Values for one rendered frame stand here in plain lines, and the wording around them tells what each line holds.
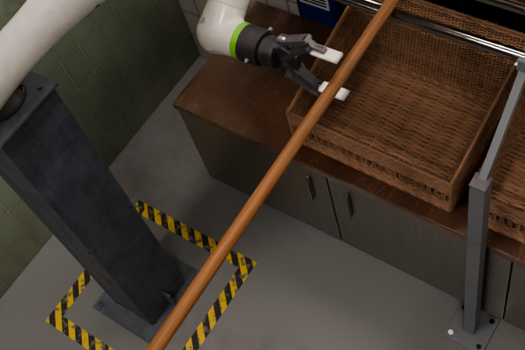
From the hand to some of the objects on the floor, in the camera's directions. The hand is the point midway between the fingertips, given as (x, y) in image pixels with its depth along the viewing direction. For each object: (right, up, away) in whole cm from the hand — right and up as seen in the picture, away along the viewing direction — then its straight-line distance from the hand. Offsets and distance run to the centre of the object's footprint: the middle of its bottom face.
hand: (339, 76), depth 176 cm
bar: (+50, -67, +89) cm, 122 cm away
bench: (+76, -57, +89) cm, 131 cm away
